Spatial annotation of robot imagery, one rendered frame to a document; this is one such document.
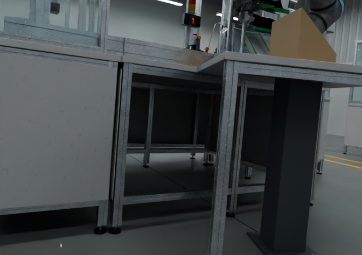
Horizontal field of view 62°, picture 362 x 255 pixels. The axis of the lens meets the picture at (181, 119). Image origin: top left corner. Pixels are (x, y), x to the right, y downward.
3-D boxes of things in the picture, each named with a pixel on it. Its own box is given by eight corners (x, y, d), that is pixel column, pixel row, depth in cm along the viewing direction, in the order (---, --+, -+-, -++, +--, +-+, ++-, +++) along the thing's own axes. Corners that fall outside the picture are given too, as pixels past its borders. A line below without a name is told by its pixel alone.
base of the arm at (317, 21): (321, 45, 137) (336, 31, 138) (302, 19, 135) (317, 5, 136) (301, 50, 152) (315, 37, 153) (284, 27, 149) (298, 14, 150)
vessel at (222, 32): (233, 59, 295) (236, 20, 293) (221, 57, 288) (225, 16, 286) (224, 60, 307) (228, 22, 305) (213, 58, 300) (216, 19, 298)
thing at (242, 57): (441, 81, 121) (442, 74, 121) (224, 58, 108) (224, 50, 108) (332, 88, 190) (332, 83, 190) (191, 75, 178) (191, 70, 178)
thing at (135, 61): (327, 91, 214) (327, 86, 214) (122, 61, 141) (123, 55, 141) (212, 90, 337) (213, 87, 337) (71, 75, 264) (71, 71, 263)
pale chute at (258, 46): (270, 62, 206) (273, 57, 203) (253, 59, 202) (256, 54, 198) (256, 37, 224) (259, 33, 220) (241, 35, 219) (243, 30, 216)
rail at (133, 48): (258, 78, 193) (259, 61, 192) (123, 57, 149) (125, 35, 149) (252, 78, 197) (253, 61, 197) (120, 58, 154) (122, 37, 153)
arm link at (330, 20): (329, 34, 143) (348, 16, 145) (324, 11, 135) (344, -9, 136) (308, 30, 153) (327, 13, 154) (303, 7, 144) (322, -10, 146)
